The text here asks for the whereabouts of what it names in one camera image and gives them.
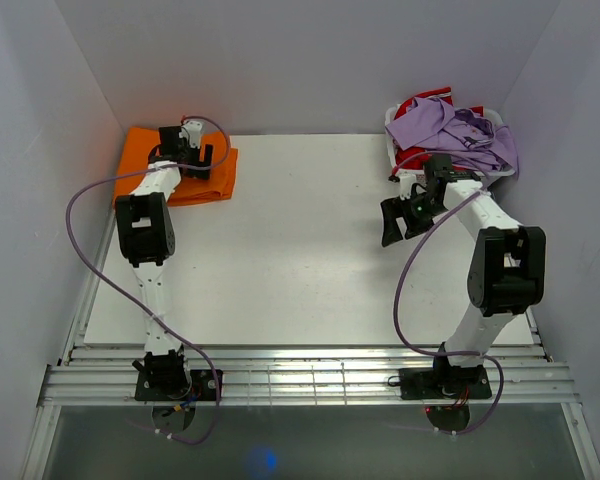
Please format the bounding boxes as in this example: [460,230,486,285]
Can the white plastic laundry basket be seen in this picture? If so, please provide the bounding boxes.
[384,104,517,181]

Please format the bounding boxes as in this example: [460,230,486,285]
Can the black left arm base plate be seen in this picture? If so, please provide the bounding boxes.
[134,369,224,402]

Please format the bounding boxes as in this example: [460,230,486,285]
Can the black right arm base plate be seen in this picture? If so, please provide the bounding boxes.
[398,366,492,400]

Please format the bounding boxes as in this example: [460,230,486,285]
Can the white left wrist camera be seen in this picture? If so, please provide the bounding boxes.
[181,119,204,148]

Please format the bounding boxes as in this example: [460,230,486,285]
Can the lilac shirt in basket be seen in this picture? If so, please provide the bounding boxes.
[385,97,518,173]

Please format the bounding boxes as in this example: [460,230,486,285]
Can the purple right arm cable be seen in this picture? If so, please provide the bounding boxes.
[387,152,505,437]

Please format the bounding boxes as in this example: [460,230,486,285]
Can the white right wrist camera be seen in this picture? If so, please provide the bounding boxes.
[389,171,418,200]

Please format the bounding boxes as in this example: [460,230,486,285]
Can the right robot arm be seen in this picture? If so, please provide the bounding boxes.
[380,151,546,402]

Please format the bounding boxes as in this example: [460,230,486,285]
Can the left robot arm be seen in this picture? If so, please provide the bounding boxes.
[114,119,212,400]

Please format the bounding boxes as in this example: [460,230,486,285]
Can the red garment in basket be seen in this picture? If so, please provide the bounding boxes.
[385,87,494,168]

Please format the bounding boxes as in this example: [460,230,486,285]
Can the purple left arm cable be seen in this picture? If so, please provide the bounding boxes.
[65,116,233,446]

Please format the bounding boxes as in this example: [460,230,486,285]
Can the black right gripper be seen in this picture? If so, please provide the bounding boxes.
[380,193,448,247]

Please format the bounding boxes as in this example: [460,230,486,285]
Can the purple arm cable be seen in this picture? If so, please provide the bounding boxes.
[65,116,233,446]
[387,152,505,437]

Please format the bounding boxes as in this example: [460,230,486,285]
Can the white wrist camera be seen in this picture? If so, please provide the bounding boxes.
[389,171,418,200]
[181,119,204,148]

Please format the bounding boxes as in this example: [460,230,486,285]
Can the orange trousers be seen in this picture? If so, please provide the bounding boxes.
[113,127,238,207]

